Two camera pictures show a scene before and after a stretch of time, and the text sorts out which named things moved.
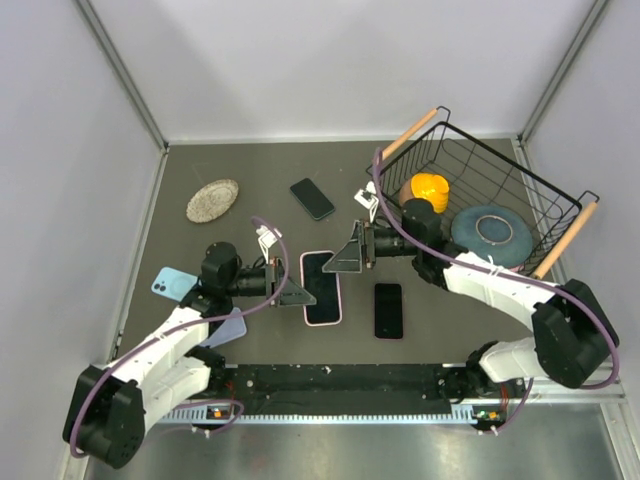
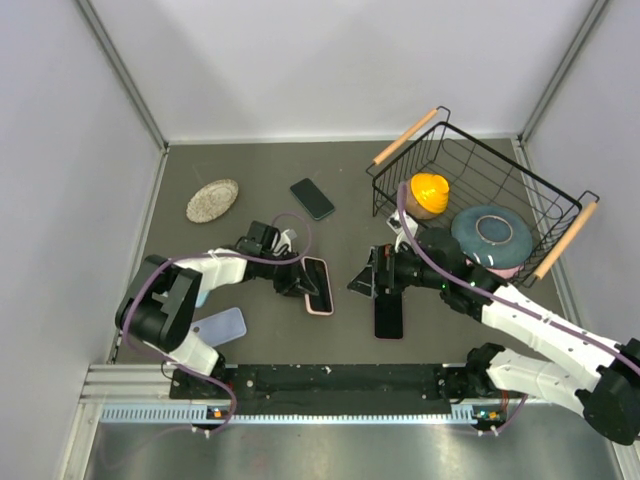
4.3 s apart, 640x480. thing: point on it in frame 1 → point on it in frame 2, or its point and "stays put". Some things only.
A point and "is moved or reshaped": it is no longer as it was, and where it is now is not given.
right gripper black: x=348 y=259 → x=383 y=260
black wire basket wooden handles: x=477 y=175 stays put
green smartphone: x=311 y=199 stays put
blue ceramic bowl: x=494 y=232 stays put
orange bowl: x=431 y=187 stays put
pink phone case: x=324 y=287 is moved or reshaped
